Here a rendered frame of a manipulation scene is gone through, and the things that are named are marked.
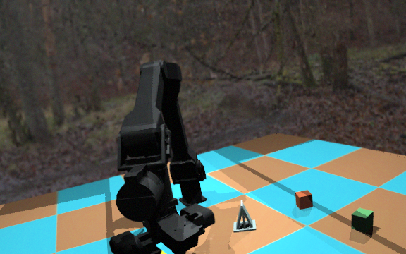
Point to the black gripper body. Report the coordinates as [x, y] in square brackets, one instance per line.
[128, 243]

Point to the green cube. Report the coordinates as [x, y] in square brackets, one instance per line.
[362, 220]

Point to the orange cube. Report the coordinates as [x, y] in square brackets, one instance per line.
[303, 199]

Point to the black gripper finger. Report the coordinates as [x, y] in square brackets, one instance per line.
[158, 251]

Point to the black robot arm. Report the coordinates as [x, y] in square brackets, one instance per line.
[144, 133]

